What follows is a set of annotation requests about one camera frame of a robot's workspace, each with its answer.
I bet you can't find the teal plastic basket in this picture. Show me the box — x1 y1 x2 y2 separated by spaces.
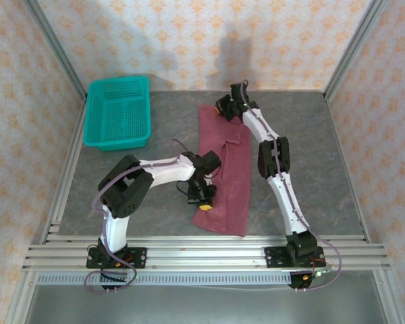
83 76 152 152

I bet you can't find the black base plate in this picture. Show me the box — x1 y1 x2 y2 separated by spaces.
86 247 148 270
263 246 325 269

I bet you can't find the right aluminium side rail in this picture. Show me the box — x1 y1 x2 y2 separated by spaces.
325 96 372 244

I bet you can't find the maroon t-shirt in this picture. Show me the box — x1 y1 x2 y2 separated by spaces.
190 103 252 237

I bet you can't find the grey metal panel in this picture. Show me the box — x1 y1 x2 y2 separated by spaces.
23 285 389 324

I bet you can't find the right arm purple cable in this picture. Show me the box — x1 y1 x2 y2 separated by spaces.
239 79 346 292

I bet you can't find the grey slotted cable duct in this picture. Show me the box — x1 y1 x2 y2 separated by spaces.
36 272 293 286

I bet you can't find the aluminium frame post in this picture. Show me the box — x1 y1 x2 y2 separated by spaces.
22 0 87 102
323 0 388 102

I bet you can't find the left aluminium frame post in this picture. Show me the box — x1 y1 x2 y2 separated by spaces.
22 0 87 102

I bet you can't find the aluminium mounting rail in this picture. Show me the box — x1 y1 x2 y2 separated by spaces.
22 236 391 273

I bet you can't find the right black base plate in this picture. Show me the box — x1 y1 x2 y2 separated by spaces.
263 246 325 269

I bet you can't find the right aluminium frame post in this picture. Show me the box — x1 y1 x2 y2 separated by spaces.
323 0 388 102

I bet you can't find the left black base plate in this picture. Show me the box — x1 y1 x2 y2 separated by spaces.
86 247 148 270

